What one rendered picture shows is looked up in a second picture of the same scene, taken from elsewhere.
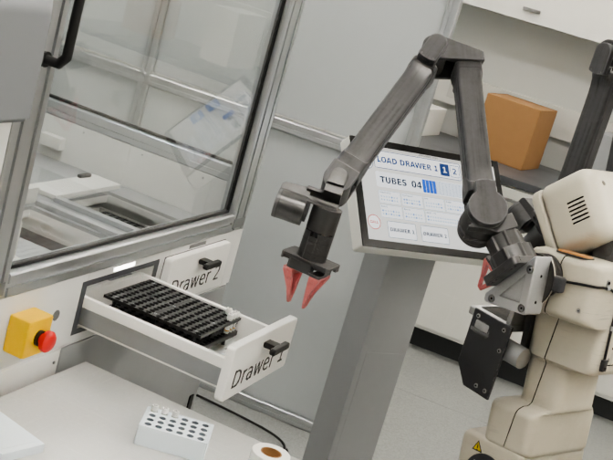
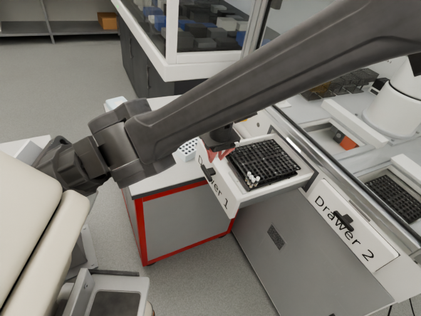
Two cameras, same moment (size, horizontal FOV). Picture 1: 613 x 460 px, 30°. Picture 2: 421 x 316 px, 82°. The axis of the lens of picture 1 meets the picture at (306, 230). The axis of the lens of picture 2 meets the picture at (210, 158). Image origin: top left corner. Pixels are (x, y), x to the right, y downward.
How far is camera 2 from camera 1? 2.46 m
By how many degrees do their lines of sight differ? 105
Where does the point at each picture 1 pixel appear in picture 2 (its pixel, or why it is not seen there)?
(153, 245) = (317, 158)
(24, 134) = (252, 19)
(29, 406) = not seen: hidden behind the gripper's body
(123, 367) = (287, 204)
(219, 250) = (374, 240)
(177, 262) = (324, 187)
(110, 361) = not seen: hidden behind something
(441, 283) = not seen: outside the picture
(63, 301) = (261, 121)
